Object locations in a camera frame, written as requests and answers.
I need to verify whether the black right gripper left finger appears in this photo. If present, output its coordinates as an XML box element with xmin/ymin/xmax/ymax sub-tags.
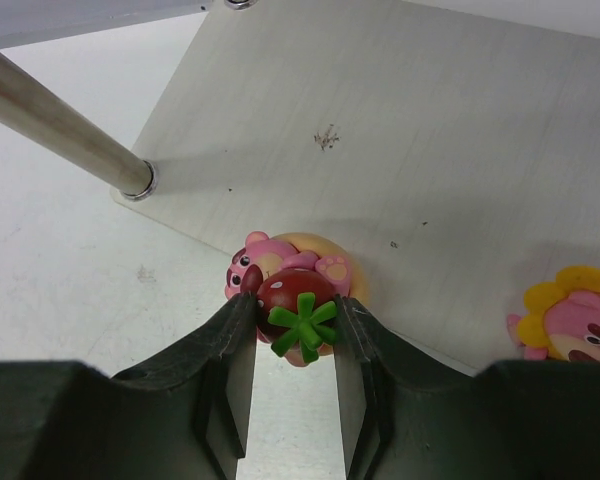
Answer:
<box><xmin>0</xmin><ymin>294</ymin><xmax>257</xmax><ymax>479</ymax></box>

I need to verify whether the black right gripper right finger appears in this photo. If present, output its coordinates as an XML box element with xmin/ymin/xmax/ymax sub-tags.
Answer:
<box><xmin>334</xmin><ymin>298</ymin><xmax>600</xmax><ymax>479</ymax></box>

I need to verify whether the pink strawberry cake toy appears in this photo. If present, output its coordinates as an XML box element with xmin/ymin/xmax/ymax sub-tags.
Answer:
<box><xmin>224</xmin><ymin>231</ymin><xmax>370</xmax><ymax>367</ymax></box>

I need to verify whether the pink bear yellow flower toy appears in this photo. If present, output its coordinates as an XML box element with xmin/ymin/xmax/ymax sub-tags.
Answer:
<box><xmin>506</xmin><ymin>266</ymin><xmax>600</xmax><ymax>362</ymax></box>

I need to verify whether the light wooden two-tier shelf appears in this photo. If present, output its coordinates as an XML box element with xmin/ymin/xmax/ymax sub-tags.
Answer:
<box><xmin>0</xmin><ymin>1</ymin><xmax>600</xmax><ymax>371</ymax></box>

